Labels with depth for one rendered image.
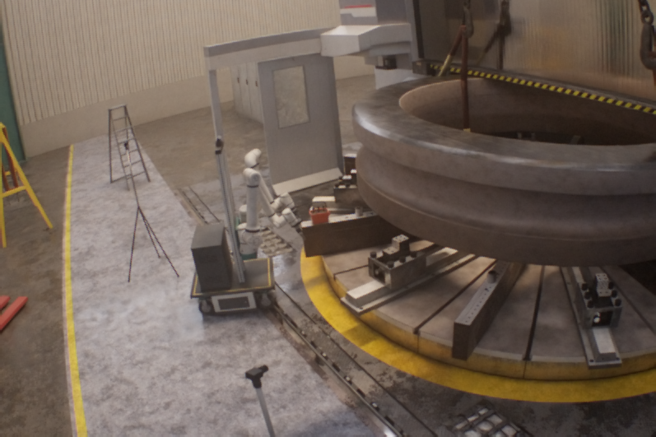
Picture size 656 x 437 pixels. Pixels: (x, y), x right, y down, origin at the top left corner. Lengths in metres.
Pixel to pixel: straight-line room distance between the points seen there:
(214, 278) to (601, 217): 3.87
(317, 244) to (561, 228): 2.84
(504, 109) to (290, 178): 3.79
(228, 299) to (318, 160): 4.18
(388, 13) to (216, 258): 4.57
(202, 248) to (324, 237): 1.41
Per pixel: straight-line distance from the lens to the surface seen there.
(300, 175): 8.94
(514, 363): 4.40
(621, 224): 4.55
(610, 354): 4.20
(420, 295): 5.02
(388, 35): 7.84
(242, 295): 5.45
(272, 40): 8.24
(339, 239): 5.86
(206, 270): 5.42
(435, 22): 9.03
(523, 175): 4.13
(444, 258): 5.37
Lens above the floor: 3.02
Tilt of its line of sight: 22 degrees down
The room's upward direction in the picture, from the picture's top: 6 degrees counter-clockwise
